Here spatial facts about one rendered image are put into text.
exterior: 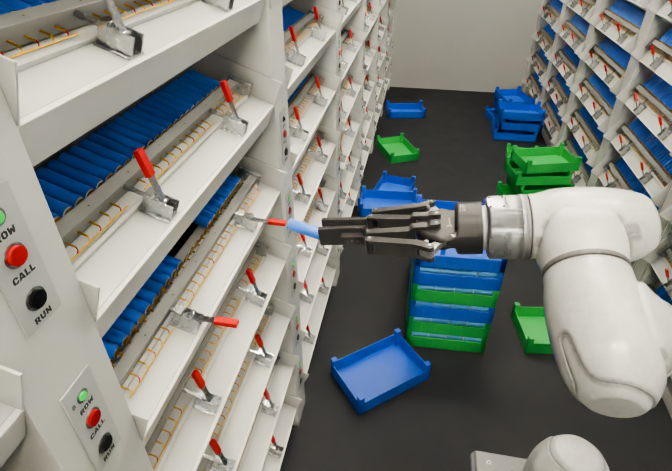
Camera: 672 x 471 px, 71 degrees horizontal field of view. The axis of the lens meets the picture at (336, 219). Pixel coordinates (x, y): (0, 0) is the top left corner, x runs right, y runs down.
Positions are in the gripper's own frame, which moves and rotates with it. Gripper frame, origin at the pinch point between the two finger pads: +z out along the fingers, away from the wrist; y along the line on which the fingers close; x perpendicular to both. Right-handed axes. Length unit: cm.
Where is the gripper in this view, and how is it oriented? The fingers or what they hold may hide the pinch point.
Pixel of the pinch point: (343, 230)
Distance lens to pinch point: 71.4
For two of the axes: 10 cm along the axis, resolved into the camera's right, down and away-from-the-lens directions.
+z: -9.7, 0.3, 2.4
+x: 1.5, 8.4, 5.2
